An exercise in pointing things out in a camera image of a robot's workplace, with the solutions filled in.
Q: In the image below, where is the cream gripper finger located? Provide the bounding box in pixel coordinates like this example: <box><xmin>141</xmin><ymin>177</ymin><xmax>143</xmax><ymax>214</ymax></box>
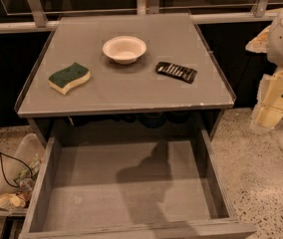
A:
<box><xmin>250</xmin><ymin>67</ymin><xmax>283</xmax><ymax>133</ymax></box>
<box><xmin>245</xmin><ymin>26</ymin><xmax>270</xmax><ymax>54</ymax></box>

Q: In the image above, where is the open grey top drawer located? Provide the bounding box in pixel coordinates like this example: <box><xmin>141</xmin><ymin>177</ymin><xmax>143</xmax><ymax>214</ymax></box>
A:
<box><xmin>19</xmin><ymin>137</ymin><xmax>255</xmax><ymax>239</ymax></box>

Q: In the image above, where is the black cable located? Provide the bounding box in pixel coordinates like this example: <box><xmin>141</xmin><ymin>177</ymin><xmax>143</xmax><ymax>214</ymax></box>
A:
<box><xmin>0</xmin><ymin>130</ymin><xmax>35</xmax><ymax>189</ymax></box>

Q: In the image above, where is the clear plastic trash bin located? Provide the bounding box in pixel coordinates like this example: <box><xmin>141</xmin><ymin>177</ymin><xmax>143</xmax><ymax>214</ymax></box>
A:
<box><xmin>0</xmin><ymin>133</ymin><xmax>45</xmax><ymax>216</ymax></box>

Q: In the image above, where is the green and yellow sponge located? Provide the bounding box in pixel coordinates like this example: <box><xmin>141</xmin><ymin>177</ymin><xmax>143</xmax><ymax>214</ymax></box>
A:
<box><xmin>48</xmin><ymin>63</ymin><xmax>91</xmax><ymax>95</ymax></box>

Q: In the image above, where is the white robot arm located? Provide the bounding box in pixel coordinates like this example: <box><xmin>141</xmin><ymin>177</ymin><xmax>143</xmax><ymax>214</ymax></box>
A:
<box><xmin>245</xmin><ymin>9</ymin><xmax>283</xmax><ymax>134</ymax></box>

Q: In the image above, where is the white bowl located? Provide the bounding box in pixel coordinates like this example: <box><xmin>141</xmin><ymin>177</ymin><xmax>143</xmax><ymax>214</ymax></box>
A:
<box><xmin>103</xmin><ymin>36</ymin><xmax>146</xmax><ymax>65</ymax></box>

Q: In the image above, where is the grey cabinet with top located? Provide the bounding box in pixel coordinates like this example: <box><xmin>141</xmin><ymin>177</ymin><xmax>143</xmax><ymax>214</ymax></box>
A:
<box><xmin>15</xmin><ymin>14</ymin><xmax>235</xmax><ymax>142</ymax></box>

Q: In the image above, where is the metal railing frame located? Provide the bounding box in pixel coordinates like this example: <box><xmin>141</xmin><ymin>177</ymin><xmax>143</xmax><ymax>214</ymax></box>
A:
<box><xmin>0</xmin><ymin>0</ymin><xmax>282</xmax><ymax>34</ymax></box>

